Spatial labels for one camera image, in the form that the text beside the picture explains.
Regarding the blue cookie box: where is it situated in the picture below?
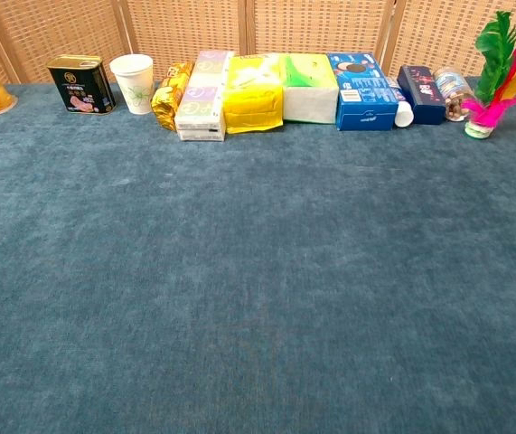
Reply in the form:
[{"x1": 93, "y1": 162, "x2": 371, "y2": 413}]
[{"x1": 326, "y1": 52, "x2": 399, "y2": 132}]

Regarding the colourful feather shuttlecock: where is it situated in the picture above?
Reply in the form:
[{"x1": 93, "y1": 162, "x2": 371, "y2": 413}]
[{"x1": 460, "y1": 5, "x2": 516, "y2": 139}]

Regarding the white paper cup with flower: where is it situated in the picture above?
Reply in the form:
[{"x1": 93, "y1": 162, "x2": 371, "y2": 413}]
[{"x1": 108, "y1": 53, "x2": 155, "y2": 116}]

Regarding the woven rattan folding screen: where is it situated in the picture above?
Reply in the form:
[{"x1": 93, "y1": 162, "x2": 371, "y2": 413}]
[{"x1": 0, "y1": 0, "x2": 516, "y2": 85}]

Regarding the gold foil snack pack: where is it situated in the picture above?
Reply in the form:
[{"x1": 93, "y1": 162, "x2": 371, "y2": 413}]
[{"x1": 150, "y1": 60, "x2": 194, "y2": 132}]

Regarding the dark navy box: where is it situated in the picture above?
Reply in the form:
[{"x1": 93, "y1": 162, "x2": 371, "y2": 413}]
[{"x1": 396, "y1": 64, "x2": 447, "y2": 126}]

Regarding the clear plastic snack jar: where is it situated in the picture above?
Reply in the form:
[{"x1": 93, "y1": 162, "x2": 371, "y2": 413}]
[{"x1": 433, "y1": 66, "x2": 475, "y2": 123}]

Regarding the small white bottle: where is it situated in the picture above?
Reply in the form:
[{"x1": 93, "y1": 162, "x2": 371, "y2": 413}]
[{"x1": 386, "y1": 77, "x2": 415, "y2": 128}]

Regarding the green white tissue pack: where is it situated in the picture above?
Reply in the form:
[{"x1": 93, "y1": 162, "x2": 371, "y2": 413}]
[{"x1": 280, "y1": 52, "x2": 340, "y2": 125}]

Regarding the purple white tissue pack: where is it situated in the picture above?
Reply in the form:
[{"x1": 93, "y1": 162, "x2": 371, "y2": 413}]
[{"x1": 174, "y1": 50, "x2": 236, "y2": 142}]

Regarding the black luncheon meat tin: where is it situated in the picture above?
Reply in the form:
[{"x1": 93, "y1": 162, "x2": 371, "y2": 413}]
[{"x1": 46, "y1": 54, "x2": 117, "y2": 115}]

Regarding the yellow tissue pack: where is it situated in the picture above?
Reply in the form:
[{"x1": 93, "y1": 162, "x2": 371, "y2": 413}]
[{"x1": 222, "y1": 53, "x2": 285, "y2": 135}]

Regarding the blue table cloth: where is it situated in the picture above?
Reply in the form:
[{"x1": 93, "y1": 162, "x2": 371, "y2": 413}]
[{"x1": 0, "y1": 76, "x2": 516, "y2": 434}]

